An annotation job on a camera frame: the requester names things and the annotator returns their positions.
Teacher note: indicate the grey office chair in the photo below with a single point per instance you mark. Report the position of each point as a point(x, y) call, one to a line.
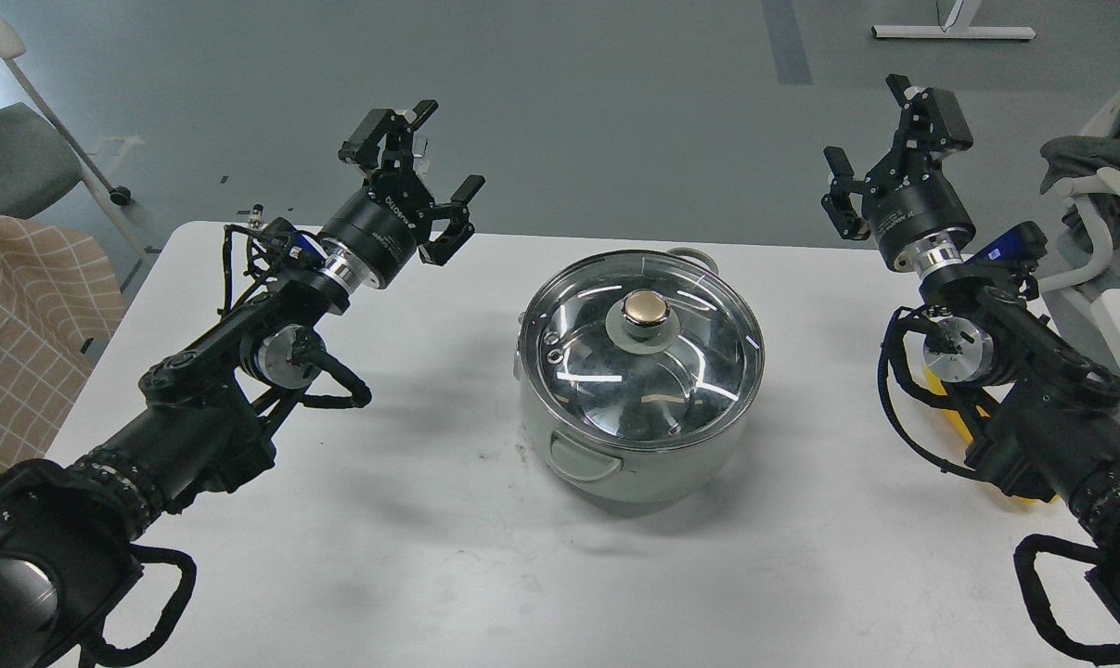
point(41, 161)

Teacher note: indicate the yellow corn cob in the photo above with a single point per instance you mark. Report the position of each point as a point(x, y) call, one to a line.
point(994, 459)

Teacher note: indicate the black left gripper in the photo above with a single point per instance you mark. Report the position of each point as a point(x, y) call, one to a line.
point(374, 234)

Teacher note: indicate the pale green steel pot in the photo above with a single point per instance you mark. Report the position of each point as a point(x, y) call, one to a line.
point(615, 474)

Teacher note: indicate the checked beige cloth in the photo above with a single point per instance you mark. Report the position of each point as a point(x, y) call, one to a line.
point(57, 292)

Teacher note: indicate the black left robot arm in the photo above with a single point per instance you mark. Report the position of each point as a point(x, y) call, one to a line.
point(73, 573)

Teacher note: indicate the white desk foot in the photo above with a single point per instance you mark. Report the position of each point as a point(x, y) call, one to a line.
point(956, 25)

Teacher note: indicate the glass pot lid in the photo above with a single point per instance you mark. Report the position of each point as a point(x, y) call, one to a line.
point(644, 350)

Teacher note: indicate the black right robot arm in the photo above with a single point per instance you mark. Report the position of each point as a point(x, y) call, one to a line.
point(973, 381)

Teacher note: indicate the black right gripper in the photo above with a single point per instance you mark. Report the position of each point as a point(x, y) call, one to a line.
point(906, 196)

